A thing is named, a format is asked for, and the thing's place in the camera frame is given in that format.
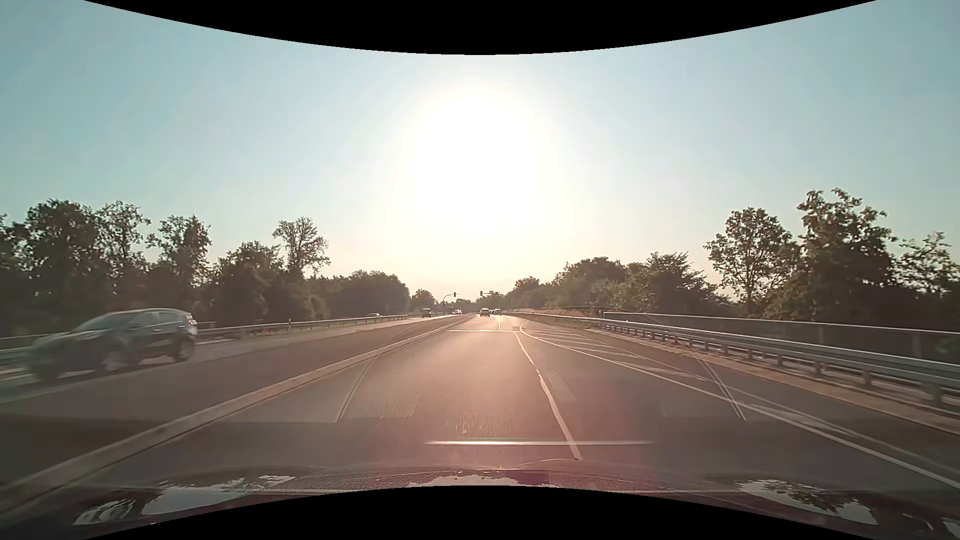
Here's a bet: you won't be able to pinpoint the grey asphalt road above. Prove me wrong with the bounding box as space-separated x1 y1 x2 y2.
0 313 960 519

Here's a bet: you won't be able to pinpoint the road markings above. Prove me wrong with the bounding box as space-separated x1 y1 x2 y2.
0 315 960 513

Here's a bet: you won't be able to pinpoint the car's own bonnet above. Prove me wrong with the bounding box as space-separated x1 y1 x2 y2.
0 465 960 540

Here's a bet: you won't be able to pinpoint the row of trees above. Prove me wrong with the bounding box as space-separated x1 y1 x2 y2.
474 187 960 333
0 198 438 337

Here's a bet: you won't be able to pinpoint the grey railing fence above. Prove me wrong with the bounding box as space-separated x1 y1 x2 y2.
603 311 960 366

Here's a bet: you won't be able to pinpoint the dark car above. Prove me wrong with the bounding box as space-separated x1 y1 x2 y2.
27 307 199 381

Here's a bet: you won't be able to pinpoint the metal guard rail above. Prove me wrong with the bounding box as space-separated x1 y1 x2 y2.
0 313 411 376
504 310 960 405

